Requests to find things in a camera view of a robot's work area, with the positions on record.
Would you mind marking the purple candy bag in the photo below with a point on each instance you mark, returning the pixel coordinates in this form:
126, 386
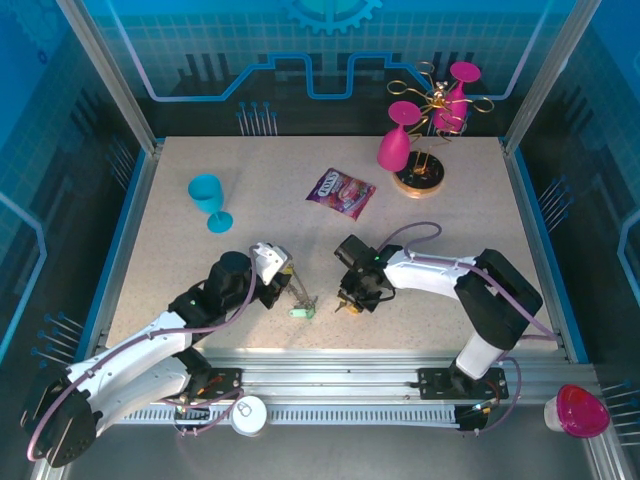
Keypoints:
340, 195

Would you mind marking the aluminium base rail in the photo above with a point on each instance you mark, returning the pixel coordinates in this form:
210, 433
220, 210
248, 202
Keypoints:
325, 372

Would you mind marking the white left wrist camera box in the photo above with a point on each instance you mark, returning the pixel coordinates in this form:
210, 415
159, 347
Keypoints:
267, 260

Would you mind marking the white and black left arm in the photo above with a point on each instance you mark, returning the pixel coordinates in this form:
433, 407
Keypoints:
125, 352

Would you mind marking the white round cap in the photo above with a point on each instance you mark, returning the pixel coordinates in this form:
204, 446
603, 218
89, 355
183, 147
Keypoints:
248, 415

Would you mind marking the blue plastic goblet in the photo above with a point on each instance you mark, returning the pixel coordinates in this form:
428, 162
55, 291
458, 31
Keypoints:
205, 192

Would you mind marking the white cup with pink lid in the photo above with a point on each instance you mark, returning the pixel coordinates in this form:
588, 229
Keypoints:
580, 410

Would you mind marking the aluminium frame post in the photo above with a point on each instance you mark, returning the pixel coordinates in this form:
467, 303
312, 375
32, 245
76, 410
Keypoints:
550, 70
105, 70

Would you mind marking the pink plastic goblet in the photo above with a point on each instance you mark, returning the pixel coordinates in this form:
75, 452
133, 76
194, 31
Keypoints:
452, 107
395, 145

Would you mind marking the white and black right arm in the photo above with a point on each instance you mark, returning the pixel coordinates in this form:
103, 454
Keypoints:
430, 275

